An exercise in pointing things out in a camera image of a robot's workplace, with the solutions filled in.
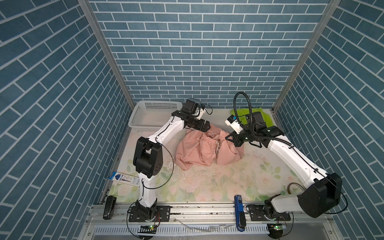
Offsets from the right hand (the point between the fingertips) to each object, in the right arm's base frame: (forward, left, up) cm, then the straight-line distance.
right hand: (226, 135), depth 79 cm
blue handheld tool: (-35, -8, -20) cm, 41 cm away
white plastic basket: (+28, +55, -19) cm, 65 cm away
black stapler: (-35, +56, -17) cm, 68 cm away
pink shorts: (-1, +12, -14) cm, 18 cm away
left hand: (+11, +13, -5) cm, 18 cm away
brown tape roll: (-18, -37, -24) cm, 48 cm away
